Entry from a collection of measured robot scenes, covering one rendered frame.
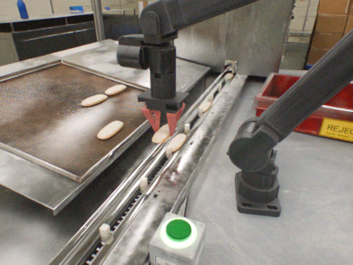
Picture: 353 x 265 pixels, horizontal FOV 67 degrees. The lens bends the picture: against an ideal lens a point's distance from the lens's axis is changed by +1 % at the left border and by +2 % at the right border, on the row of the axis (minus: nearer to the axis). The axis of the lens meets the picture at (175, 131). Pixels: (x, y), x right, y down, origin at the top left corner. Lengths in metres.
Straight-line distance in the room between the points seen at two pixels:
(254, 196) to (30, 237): 0.44
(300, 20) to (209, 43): 6.34
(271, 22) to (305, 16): 6.32
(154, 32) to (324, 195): 0.50
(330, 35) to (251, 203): 4.52
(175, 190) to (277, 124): 0.24
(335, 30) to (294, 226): 4.53
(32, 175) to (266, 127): 0.46
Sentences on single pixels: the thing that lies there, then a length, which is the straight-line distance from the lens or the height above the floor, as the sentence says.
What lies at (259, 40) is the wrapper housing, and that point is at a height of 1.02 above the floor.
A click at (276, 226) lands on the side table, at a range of 0.58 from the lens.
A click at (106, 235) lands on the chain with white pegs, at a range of 0.50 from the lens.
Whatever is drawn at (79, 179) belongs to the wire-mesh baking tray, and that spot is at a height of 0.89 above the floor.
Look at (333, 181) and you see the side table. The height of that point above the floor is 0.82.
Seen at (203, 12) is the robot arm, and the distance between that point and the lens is 0.50.
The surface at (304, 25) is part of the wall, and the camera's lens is 7.65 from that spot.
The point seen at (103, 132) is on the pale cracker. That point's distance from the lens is 0.70.
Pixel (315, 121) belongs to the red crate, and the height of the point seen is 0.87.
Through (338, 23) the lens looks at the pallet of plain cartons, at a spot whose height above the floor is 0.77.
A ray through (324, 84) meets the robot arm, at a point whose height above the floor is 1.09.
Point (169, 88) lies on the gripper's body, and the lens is 0.56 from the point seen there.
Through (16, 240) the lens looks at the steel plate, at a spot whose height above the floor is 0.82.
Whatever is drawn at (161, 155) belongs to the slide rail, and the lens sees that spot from 0.69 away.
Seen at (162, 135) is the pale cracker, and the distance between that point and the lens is 0.61.
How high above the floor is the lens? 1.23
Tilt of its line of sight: 28 degrees down
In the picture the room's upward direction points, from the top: straight up
